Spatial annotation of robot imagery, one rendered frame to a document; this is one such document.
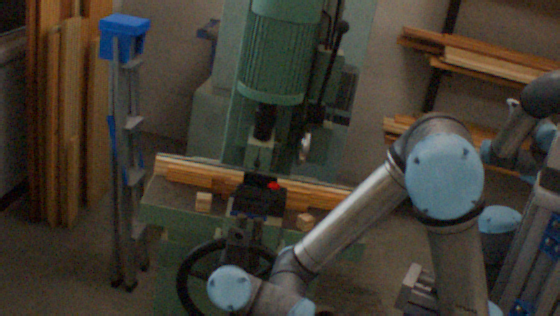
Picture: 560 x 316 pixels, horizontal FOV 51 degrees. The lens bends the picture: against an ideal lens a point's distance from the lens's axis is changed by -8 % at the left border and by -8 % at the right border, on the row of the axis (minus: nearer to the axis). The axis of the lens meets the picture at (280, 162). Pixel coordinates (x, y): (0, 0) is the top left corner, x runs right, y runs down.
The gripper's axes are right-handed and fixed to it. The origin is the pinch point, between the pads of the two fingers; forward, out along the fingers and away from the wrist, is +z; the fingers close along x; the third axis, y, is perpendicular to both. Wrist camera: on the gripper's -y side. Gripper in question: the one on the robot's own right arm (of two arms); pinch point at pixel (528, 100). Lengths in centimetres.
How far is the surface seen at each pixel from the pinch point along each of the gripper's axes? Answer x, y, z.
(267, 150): -80, 7, -56
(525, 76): 28, 19, 126
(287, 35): -76, -25, -59
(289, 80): -75, -13, -58
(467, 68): -4, 19, 128
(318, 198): -66, 22, -49
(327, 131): -66, 8, -34
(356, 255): -54, 31, -63
